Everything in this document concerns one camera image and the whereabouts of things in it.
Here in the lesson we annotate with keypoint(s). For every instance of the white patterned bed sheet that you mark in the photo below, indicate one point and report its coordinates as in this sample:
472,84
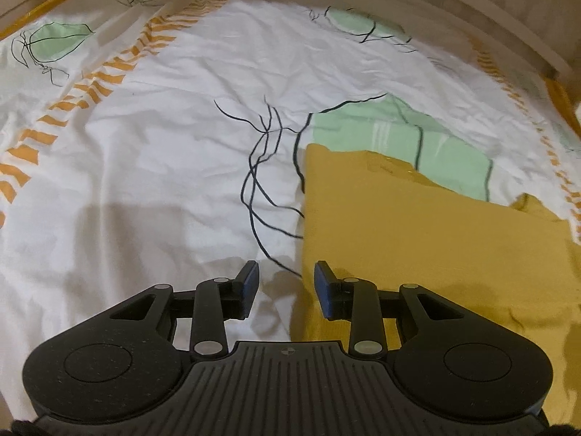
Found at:
147,141

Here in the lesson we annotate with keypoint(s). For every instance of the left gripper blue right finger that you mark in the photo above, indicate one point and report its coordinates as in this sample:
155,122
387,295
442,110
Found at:
343,299

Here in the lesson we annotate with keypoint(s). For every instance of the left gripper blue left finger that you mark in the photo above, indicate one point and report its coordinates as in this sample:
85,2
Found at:
229,298

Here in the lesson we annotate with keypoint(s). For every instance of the mustard yellow knit sweater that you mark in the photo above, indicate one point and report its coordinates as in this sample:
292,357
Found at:
376,218

